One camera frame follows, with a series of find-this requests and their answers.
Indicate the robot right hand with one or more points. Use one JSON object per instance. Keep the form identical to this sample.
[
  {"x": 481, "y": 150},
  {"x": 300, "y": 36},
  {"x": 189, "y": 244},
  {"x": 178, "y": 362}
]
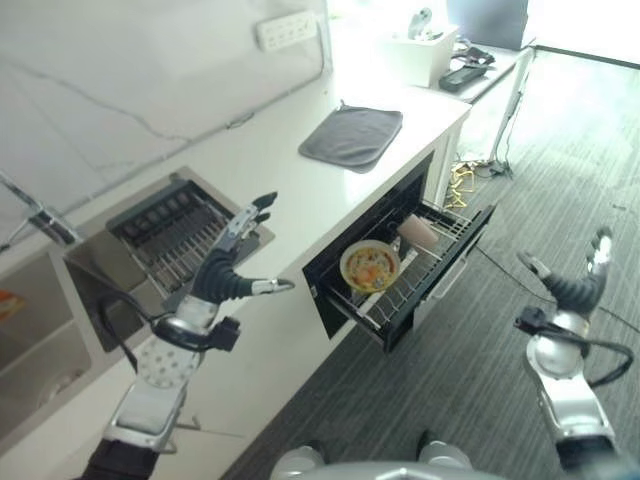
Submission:
[{"x": 575, "y": 295}]

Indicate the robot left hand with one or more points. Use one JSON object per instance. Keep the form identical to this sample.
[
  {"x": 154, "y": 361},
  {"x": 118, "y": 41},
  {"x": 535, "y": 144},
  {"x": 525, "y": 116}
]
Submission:
[{"x": 220, "y": 277}]

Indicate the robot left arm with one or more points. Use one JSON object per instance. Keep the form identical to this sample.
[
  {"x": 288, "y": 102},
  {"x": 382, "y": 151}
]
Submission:
[{"x": 157, "y": 365}]

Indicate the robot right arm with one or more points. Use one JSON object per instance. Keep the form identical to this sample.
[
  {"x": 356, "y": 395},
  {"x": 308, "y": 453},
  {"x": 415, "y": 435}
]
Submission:
[{"x": 570, "y": 390}]

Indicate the black dishwasher drawer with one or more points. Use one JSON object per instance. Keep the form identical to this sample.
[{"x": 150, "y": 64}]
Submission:
[{"x": 435, "y": 280}]

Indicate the stainless steel sink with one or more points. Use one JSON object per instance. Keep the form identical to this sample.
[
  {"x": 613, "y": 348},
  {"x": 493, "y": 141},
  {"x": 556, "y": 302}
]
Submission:
[{"x": 95, "y": 260}]

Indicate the patterned yellow bowl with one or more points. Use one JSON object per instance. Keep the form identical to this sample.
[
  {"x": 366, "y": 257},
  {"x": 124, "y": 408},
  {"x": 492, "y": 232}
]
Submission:
[{"x": 370, "y": 267}]

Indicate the pale pink cup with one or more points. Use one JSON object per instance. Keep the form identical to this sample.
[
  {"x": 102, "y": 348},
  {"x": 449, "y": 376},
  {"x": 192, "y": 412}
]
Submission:
[{"x": 417, "y": 231}]

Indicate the chrome faucet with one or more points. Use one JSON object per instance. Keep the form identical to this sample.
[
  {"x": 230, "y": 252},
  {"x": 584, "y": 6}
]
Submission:
[{"x": 47, "y": 220}]

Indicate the white desk leg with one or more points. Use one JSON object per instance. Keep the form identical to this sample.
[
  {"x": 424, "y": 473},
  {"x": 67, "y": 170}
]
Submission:
[{"x": 507, "y": 115}]

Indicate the grey cloth mat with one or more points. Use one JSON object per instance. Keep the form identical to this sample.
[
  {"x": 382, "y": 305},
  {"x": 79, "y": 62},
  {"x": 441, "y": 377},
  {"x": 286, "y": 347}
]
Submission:
[{"x": 352, "y": 135}]

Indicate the orange item in sink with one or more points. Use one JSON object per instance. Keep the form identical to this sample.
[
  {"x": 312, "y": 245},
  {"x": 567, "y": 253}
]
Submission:
[{"x": 9, "y": 302}]

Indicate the robot silver body and legs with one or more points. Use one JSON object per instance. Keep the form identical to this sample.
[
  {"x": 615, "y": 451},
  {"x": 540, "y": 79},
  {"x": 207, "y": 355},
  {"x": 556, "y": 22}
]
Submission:
[{"x": 370, "y": 470}]

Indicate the black flat device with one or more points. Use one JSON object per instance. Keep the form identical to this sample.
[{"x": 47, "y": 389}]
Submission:
[{"x": 461, "y": 77}]

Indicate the white power strip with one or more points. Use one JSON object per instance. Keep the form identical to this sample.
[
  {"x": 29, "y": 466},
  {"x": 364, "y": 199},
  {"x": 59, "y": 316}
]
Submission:
[{"x": 287, "y": 29}]

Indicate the dark clutter on desk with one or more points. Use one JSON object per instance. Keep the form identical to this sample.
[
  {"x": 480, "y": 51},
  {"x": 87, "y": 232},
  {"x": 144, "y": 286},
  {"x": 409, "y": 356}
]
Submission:
[{"x": 475, "y": 54}]

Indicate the white square container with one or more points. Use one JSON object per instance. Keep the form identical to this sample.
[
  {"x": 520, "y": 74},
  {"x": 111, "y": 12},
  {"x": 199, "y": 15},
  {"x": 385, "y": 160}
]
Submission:
[{"x": 425, "y": 57}]

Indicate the dark monitor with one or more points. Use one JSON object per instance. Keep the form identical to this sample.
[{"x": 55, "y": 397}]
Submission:
[{"x": 487, "y": 22}]

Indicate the grey object in container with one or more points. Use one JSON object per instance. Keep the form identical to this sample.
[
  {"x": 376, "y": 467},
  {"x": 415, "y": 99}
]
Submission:
[{"x": 422, "y": 22}]

